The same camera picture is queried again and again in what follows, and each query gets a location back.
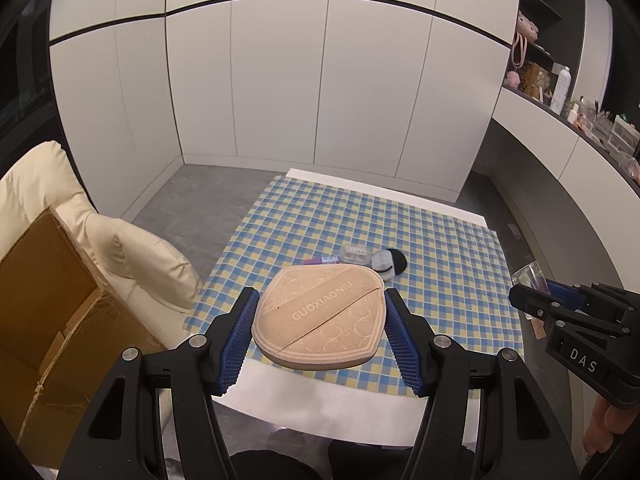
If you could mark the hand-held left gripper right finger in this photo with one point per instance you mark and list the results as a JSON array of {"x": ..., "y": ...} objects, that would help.
[{"x": 405, "y": 350}]

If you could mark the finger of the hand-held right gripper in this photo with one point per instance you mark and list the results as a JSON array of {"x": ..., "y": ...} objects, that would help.
[
  {"x": 530, "y": 297},
  {"x": 605, "y": 300}
]

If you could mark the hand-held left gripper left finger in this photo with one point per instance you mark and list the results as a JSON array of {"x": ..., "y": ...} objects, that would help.
[{"x": 235, "y": 350}]

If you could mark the glass bottle with pink cap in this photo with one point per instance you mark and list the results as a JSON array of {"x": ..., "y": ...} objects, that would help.
[{"x": 527, "y": 275}]

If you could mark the beige powder puff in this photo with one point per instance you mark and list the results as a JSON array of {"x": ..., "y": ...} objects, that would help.
[{"x": 320, "y": 315}]

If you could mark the small clear labelled case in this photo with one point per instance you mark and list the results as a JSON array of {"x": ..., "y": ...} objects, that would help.
[{"x": 356, "y": 255}]

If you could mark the small purple tube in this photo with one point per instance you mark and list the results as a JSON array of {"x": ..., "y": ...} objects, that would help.
[{"x": 315, "y": 261}]

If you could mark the brown cardboard box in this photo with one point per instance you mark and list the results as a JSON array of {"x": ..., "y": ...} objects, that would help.
[{"x": 50, "y": 285}]

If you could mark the person's right hand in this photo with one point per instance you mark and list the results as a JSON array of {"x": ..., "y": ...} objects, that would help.
[{"x": 602, "y": 425}]

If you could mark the white table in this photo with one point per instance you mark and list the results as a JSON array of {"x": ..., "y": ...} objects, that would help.
[{"x": 325, "y": 400}]

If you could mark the cream padded armchair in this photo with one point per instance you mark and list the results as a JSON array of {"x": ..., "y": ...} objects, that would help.
[{"x": 140, "y": 255}]

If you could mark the white curved counter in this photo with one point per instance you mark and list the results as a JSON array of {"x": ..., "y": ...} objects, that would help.
[{"x": 550, "y": 160}]

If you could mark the blue yellow checkered tablecloth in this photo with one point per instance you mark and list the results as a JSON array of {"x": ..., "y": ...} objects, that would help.
[{"x": 350, "y": 210}]

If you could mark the brown patterned box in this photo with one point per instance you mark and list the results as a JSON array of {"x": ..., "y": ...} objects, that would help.
[{"x": 532, "y": 80}]

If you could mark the small pink plush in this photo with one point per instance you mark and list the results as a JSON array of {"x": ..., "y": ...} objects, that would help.
[{"x": 513, "y": 79}]

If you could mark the wall outlet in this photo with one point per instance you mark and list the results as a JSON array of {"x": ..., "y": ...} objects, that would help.
[{"x": 513, "y": 230}]

